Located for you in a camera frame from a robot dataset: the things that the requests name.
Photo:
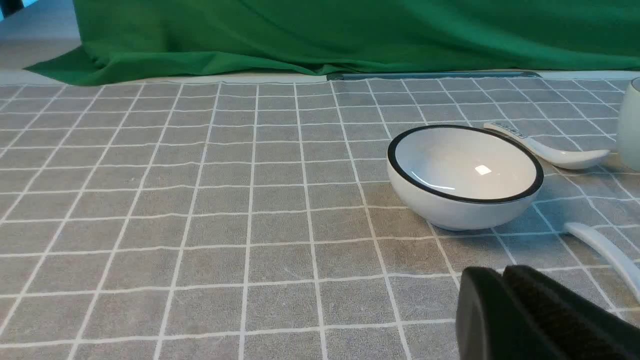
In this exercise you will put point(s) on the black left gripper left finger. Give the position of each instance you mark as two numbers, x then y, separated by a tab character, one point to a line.
492	324

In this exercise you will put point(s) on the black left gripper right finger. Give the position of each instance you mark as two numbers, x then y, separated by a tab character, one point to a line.
575	325

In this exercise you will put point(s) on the pale plain ceramic spoon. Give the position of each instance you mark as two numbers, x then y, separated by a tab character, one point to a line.
621	263

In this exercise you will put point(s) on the white bowl black rim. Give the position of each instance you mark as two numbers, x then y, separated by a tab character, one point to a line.
461	178

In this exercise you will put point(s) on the white spoon with black print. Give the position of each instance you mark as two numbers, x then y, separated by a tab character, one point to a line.
559	158

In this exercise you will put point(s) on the white cup black rim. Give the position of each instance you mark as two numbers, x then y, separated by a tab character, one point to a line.
628	127

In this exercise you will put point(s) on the green backdrop cloth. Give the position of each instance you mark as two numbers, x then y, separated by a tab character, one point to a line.
127	40

